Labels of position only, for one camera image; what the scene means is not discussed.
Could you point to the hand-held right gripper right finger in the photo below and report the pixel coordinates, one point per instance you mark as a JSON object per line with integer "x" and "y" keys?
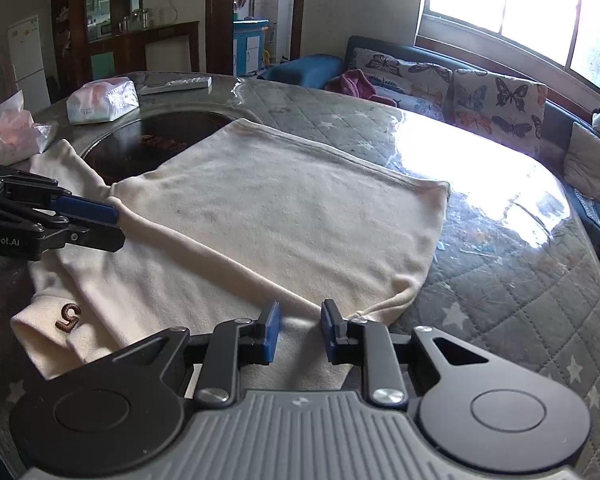
{"x": 328, "y": 335}

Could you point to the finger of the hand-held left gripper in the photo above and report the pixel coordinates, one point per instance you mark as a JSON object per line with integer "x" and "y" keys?
{"x": 90, "y": 210}
{"x": 95, "y": 240}

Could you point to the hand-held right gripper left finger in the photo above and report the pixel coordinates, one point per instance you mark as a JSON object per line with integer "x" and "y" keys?
{"x": 271, "y": 335}

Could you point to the cream knit garment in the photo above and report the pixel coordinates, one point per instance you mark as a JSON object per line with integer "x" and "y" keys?
{"x": 260, "y": 210}

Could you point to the clear plastic bag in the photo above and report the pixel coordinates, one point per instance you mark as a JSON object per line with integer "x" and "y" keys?
{"x": 10, "y": 135}

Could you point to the white tissue packet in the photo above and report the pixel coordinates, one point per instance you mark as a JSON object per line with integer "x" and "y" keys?
{"x": 100, "y": 102}

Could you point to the white remote control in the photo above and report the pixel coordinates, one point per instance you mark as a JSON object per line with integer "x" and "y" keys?
{"x": 175, "y": 85}

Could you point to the white refrigerator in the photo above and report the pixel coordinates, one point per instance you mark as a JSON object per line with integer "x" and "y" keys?
{"x": 27, "y": 60}

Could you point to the dark wooden cabinet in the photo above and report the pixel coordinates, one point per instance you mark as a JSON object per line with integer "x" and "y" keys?
{"x": 130, "y": 50}

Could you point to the blue cabinet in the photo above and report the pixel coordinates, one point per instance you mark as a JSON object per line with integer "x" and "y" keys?
{"x": 250, "y": 50}

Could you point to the magenta cloth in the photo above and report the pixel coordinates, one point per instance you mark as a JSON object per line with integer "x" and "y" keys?
{"x": 355, "y": 82}

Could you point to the dark blue sofa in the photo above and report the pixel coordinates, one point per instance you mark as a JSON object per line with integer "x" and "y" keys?
{"x": 305, "y": 67}

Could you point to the butterfly print cushion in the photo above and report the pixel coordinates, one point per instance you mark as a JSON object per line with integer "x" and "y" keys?
{"x": 405, "y": 72}
{"x": 500, "y": 100}

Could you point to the white standing air conditioner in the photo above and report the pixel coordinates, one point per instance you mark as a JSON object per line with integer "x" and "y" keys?
{"x": 285, "y": 5}

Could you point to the beige cushion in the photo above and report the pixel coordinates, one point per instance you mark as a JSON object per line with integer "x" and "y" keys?
{"x": 590, "y": 165}

